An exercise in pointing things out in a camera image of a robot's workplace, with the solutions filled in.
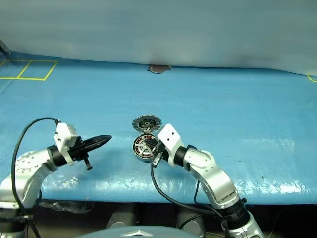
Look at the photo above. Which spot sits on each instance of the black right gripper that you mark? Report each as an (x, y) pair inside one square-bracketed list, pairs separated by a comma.
[(159, 152)]

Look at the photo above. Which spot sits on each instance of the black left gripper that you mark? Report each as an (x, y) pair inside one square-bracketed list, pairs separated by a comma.
[(78, 152)]

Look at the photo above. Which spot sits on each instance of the motor stator housing copper windings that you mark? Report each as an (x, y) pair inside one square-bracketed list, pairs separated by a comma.
[(136, 154)]

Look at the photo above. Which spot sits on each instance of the motor end cap circuit board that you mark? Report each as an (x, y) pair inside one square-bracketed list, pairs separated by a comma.
[(146, 123)]

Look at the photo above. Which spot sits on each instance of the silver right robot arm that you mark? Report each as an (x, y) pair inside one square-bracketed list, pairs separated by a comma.
[(218, 178)]

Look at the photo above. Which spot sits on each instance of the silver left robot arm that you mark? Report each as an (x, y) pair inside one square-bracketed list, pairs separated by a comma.
[(27, 171)]

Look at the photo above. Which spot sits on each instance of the grey rounded cylinder under table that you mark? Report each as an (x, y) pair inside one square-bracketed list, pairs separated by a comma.
[(121, 220), (190, 224)]

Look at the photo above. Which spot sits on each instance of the blue foam table cover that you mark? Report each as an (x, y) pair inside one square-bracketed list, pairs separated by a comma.
[(223, 99)]

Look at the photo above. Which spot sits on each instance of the grey-blue robot torso silver emblem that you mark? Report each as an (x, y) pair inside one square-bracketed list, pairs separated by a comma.
[(138, 233)]

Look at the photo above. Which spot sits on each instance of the yellow tape double square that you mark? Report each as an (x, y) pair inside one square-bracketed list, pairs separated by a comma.
[(24, 78)]

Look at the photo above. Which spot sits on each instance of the yellow tape corner mark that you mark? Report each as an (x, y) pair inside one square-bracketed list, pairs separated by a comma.
[(312, 79)]

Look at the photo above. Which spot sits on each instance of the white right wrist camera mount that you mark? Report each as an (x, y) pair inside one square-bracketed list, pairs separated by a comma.
[(171, 138)]

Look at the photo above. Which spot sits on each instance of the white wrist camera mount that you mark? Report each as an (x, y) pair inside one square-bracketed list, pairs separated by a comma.
[(63, 134), (171, 138)]

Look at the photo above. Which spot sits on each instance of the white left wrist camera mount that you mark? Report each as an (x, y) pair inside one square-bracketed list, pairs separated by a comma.
[(63, 134)]

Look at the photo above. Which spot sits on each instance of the dark metal frame piece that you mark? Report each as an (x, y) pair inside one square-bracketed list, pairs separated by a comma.
[(4, 49)]

